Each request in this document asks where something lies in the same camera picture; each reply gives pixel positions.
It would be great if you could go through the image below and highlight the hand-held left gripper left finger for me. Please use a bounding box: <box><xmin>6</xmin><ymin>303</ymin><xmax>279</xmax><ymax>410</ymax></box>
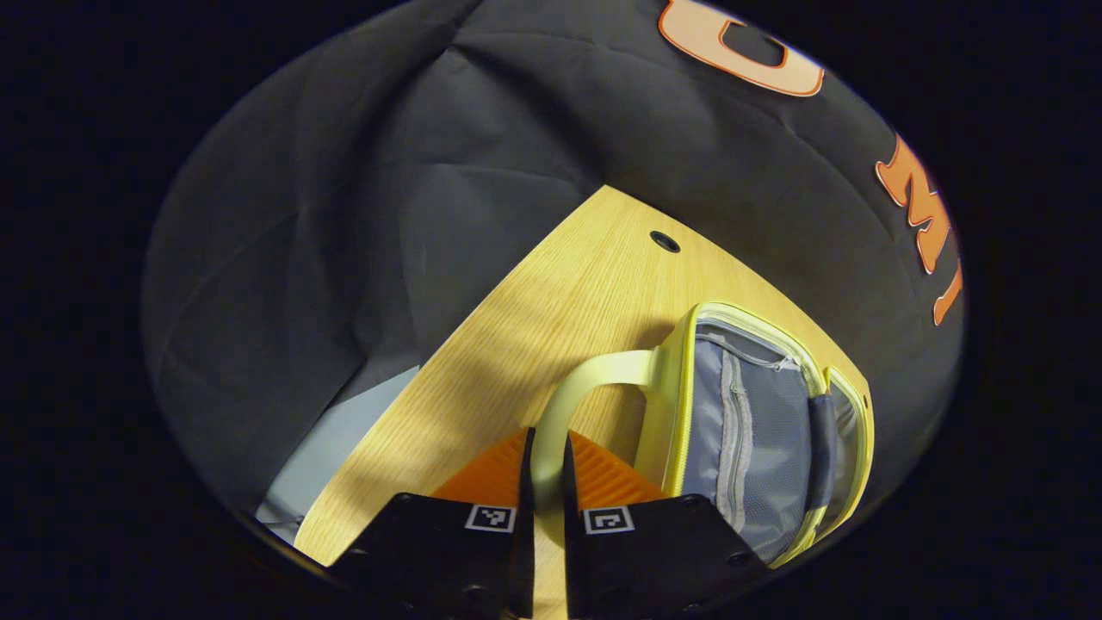
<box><xmin>331</xmin><ymin>426</ymin><xmax>536</xmax><ymax>620</ymax></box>

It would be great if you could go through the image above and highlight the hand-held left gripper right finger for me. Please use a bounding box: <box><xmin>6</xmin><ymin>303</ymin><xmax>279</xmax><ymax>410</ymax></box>
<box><xmin>561</xmin><ymin>431</ymin><xmax>771</xmax><ymax>620</ymax></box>

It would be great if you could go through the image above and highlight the pale yellow suitcase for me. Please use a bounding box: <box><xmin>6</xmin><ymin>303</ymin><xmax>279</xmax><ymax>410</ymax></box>
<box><xmin>531</xmin><ymin>301</ymin><xmax>875</xmax><ymax>569</ymax></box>

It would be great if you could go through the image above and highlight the black backdrop cloth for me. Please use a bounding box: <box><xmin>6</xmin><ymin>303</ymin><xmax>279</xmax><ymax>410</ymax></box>
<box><xmin>142</xmin><ymin>0</ymin><xmax>965</xmax><ymax>518</ymax></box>

